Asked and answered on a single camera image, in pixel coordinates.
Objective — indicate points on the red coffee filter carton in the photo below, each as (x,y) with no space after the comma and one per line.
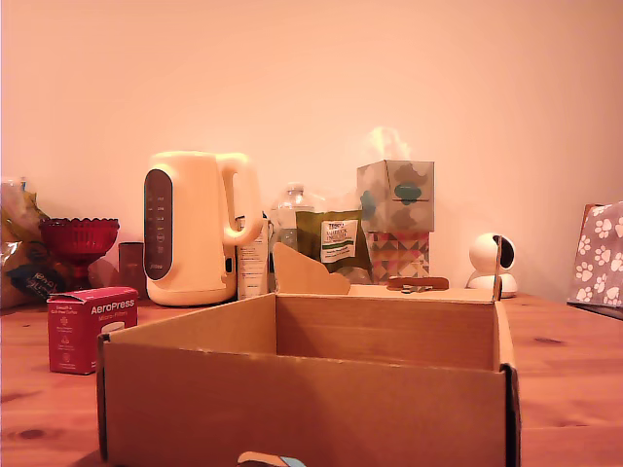
(87,331)

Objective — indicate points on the triangle print tissue box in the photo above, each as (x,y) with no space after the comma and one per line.
(399,253)

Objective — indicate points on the cloud print tissue box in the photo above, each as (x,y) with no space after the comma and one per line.
(404,199)

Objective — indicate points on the open cardboard box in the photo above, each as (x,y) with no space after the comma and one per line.
(302,413)

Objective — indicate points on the small brown box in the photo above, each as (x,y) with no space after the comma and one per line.
(130,267)

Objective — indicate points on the green tea pouch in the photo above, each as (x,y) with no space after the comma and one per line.
(340,238)

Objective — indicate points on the clear plastic water bottle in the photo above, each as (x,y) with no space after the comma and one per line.
(287,214)

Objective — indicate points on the white labelled tube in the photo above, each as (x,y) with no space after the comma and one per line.
(250,267)

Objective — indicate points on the flat brown wooden piece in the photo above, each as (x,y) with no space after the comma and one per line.
(418,282)

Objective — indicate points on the white tissue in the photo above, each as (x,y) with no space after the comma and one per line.
(387,143)

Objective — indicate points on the white electric kettle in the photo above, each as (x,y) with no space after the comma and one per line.
(194,219)

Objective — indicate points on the tan and blue object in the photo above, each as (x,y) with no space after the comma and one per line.
(267,459)

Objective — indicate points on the red glass footed bowl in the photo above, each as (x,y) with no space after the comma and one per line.
(78,238)

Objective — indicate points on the grey paw print bag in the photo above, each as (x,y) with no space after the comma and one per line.
(601,253)

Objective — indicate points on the clear plastic food bag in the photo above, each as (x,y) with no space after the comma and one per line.
(19,243)

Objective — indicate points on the small white round camera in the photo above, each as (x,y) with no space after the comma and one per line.
(482,253)

